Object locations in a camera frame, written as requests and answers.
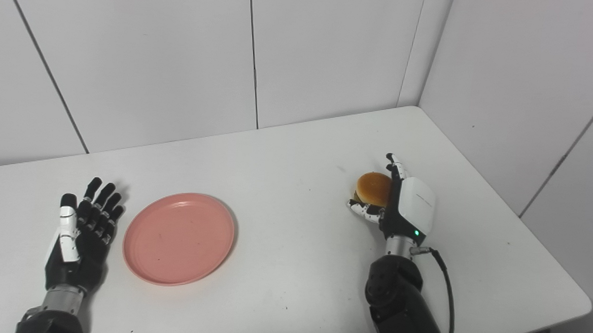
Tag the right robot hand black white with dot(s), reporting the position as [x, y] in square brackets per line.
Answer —
[406, 205]

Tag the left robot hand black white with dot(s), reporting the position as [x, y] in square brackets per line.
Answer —
[82, 238]

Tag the toy hamburger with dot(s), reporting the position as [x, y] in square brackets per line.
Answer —
[373, 189]

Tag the pink round plate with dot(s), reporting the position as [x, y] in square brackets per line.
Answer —
[179, 239]

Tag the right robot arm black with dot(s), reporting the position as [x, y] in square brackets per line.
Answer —
[400, 298]

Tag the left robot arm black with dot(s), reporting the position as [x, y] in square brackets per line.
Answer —
[52, 313]

